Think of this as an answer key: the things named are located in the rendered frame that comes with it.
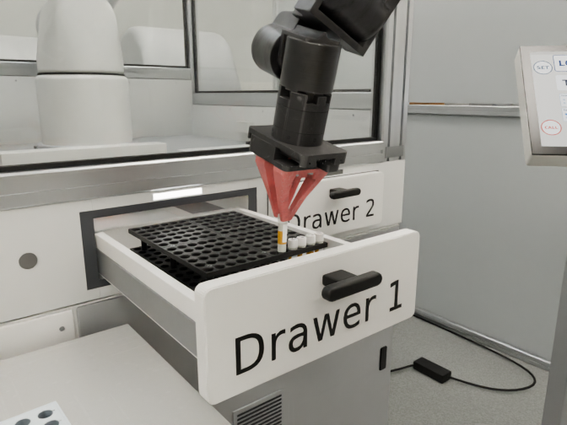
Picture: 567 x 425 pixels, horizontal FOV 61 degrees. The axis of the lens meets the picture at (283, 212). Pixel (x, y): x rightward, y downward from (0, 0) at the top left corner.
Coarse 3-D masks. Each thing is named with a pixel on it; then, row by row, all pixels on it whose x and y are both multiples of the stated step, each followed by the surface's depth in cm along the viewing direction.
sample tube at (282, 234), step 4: (280, 224) 57; (284, 224) 57; (280, 228) 57; (284, 228) 57; (280, 232) 57; (284, 232) 57; (280, 236) 57; (284, 236) 57; (280, 240) 57; (284, 240) 57; (280, 244) 57; (284, 244) 57; (280, 248) 57; (284, 248) 57
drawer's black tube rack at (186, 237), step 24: (216, 216) 75; (240, 216) 75; (144, 240) 63; (168, 240) 62; (192, 240) 62; (216, 240) 62; (240, 240) 62; (264, 240) 62; (168, 264) 62; (192, 264) 53; (264, 264) 57; (192, 288) 54
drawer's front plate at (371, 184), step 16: (352, 176) 94; (368, 176) 97; (320, 192) 90; (368, 192) 98; (304, 208) 88; (320, 208) 90; (336, 208) 93; (352, 208) 96; (368, 208) 99; (336, 224) 94; (352, 224) 97; (368, 224) 100
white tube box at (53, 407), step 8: (40, 408) 45; (48, 408) 45; (56, 408) 45; (16, 416) 44; (24, 416) 44; (32, 416) 44; (40, 416) 45; (48, 416) 45; (56, 416) 44; (64, 416) 44; (0, 424) 43; (8, 424) 43; (16, 424) 43; (24, 424) 44; (32, 424) 43; (40, 424) 43; (48, 424) 43; (56, 424) 44; (64, 424) 43
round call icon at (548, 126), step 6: (540, 120) 105; (546, 120) 105; (552, 120) 105; (558, 120) 104; (540, 126) 104; (546, 126) 104; (552, 126) 104; (558, 126) 104; (546, 132) 104; (552, 132) 103; (558, 132) 103
